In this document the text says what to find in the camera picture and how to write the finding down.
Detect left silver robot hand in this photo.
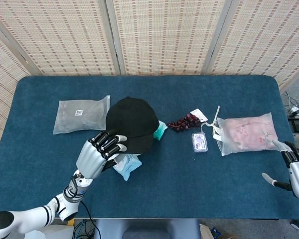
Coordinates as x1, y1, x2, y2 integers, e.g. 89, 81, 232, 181
76, 129, 129, 179

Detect black baseball cap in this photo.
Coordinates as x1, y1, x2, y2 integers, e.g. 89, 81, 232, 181
106, 97, 159, 154

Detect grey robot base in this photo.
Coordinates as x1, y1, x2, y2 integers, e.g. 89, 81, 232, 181
93, 218, 201, 239

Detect light blue wet wipes pack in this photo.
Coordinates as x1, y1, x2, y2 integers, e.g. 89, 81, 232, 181
112, 153, 143, 182

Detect grey frosted zip bag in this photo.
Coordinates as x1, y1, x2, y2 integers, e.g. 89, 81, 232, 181
52, 95, 111, 135

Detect frosted bag with pink cloth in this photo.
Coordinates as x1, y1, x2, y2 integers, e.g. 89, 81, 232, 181
216, 112, 281, 157

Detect teal wet wipes pack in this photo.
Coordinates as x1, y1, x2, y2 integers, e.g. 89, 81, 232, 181
153, 119, 168, 142

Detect blue felt table cover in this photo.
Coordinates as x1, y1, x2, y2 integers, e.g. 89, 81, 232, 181
0, 75, 299, 220

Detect white paper box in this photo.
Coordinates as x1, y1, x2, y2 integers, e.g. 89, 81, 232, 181
24, 225, 74, 239

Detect dark red grape bunch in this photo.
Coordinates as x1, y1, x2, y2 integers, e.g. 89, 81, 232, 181
167, 113, 201, 132

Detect purple clear plastic box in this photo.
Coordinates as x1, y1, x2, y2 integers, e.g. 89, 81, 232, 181
191, 132, 209, 153

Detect brown cardboard box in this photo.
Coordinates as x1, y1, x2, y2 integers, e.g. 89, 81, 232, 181
199, 223, 236, 239

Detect bamboo folding screen panel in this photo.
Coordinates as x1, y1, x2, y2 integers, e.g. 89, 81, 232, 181
204, 0, 299, 76
106, 0, 232, 76
0, 18, 32, 152
274, 34, 299, 93
0, 0, 122, 76

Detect white paper tag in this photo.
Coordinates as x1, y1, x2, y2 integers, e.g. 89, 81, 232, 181
189, 108, 206, 122

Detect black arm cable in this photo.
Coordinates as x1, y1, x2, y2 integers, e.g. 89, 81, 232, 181
79, 200, 100, 239

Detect blue cable bundle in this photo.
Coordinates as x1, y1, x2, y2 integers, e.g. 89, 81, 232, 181
73, 219, 97, 239

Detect black floor cable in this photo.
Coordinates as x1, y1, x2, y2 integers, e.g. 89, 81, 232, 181
281, 91, 297, 113

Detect cream fabric straps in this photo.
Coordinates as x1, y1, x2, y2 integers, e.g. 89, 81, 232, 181
201, 105, 225, 142

